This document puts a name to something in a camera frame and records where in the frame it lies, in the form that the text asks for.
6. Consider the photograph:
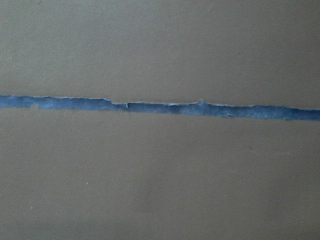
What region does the blue tape strip crosswise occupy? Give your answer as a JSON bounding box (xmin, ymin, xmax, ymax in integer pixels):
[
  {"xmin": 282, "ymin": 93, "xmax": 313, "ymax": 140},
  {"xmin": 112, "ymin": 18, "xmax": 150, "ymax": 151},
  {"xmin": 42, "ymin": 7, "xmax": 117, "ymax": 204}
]
[{"xmin": 0, "ymin": 94, "xmax": 320, "ymax": 121}]

